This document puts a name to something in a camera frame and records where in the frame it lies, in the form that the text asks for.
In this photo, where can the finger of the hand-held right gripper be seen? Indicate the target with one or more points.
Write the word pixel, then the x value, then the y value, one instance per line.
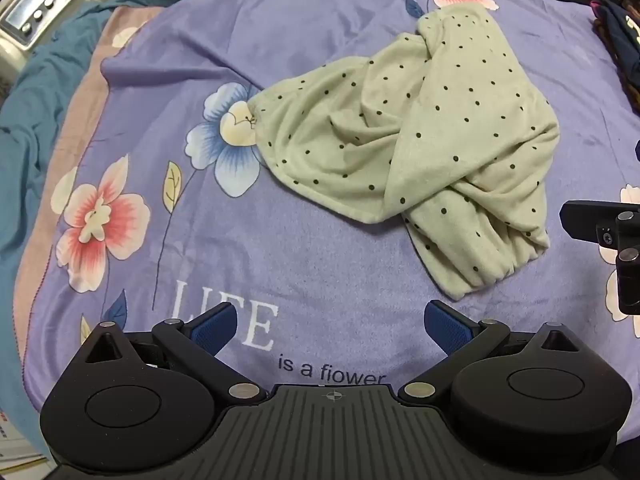
pixel 582 220

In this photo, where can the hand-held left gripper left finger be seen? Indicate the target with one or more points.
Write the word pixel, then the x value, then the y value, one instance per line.
pixel 215 327

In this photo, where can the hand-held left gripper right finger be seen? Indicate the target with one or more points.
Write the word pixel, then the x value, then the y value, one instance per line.
pixel 447 327

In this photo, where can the green polka dot garment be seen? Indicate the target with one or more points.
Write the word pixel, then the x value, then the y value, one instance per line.
pixel 400 135

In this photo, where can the dark clothes pile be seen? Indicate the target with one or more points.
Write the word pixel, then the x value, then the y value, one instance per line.
pixel 620 35

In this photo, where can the purple floral blanket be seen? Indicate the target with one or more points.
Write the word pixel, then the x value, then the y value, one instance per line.
pixel 325 280

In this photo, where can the printed paper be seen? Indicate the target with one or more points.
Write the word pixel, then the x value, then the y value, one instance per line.
pixel 17 440

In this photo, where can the teal quilt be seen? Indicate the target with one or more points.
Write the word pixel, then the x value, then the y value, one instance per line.
pixel 30 110

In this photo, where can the white appliance control panel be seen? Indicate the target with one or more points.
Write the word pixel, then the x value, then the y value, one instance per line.
pixel 37 5

